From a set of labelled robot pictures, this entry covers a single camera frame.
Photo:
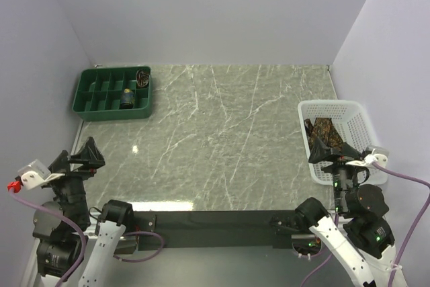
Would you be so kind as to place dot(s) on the black base bar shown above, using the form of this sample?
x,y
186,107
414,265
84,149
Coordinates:
x,y
247,228

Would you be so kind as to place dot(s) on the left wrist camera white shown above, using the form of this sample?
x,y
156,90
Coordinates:
x,y
33,175

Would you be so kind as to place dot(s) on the rolled dark tie in tray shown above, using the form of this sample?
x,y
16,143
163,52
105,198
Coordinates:
x,y
142,78

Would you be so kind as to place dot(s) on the dark key-pattern tie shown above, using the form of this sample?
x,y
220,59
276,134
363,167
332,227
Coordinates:
x,y
324,129

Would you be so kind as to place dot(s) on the white plastic basket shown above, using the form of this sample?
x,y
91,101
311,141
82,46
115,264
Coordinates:
x,y
352,123

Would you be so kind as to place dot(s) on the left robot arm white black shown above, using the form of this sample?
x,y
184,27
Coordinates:
x,y
59,243

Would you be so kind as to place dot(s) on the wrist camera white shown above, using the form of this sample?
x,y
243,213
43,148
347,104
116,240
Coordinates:
x,y
370,156
33,175

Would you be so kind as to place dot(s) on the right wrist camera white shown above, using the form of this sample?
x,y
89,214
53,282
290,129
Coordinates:
x,y
370,156

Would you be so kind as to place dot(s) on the green compartment tray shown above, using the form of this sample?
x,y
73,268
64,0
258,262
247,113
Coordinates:
x,y
99,90

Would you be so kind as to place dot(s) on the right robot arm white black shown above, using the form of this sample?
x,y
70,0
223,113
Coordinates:
x,y
365,245

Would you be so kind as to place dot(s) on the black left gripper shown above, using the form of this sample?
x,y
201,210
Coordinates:
x,y
89,154

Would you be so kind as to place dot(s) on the blue floral yellow tie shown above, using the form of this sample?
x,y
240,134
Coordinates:
x,y
127,99

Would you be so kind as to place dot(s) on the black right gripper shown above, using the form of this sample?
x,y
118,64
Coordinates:
x,y
319,150

